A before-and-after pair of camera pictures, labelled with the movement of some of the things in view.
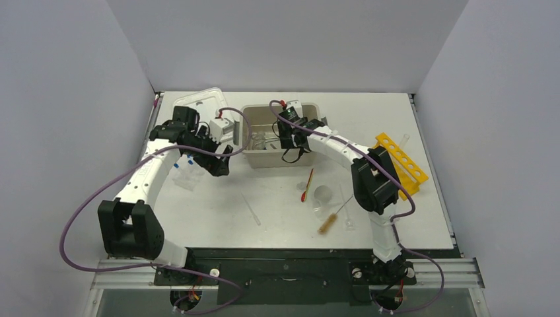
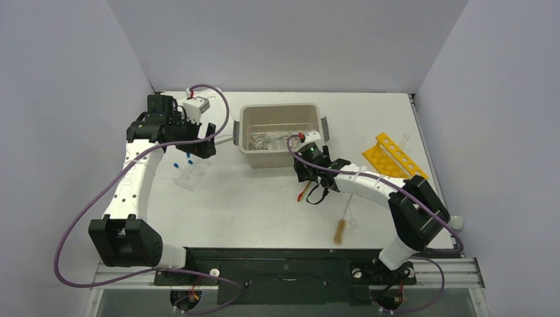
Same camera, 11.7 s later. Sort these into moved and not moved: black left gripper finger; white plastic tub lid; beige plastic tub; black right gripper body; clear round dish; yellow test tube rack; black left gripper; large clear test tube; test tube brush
Moved: black right gripper body; clear round dish; test tube brush; black left gripper finger
Not moved: black left gripper; beige plastic tub; white plastic tub lid; yellow test tube rack; large clear test tube
